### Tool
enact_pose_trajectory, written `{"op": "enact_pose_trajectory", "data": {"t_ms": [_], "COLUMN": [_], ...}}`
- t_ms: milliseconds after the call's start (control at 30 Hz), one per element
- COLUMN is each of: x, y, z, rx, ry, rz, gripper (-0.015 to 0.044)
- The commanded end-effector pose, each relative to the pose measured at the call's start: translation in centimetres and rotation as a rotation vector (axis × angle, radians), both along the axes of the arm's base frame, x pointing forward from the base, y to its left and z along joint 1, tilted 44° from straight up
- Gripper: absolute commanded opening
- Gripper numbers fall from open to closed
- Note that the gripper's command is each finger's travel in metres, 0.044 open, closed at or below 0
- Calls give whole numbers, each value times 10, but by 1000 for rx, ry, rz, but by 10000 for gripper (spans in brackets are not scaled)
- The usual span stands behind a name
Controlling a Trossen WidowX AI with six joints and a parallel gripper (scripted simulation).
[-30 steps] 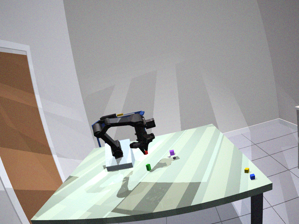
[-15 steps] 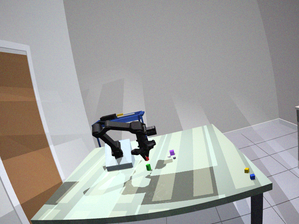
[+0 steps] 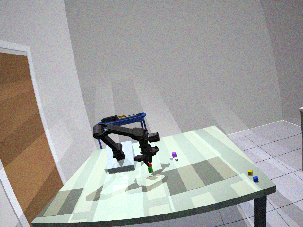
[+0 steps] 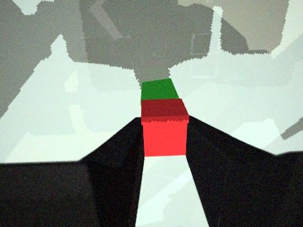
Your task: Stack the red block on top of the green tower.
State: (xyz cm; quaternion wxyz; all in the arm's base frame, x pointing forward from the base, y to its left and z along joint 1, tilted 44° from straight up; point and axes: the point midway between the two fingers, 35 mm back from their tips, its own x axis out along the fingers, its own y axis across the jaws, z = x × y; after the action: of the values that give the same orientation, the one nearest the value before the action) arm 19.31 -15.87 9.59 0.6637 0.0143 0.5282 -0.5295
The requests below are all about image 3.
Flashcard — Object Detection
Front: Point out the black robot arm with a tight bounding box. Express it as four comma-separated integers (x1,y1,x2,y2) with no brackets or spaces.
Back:
93,123,160,161

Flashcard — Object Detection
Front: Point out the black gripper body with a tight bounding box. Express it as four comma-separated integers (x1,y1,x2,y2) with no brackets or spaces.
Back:
134,143,150,162

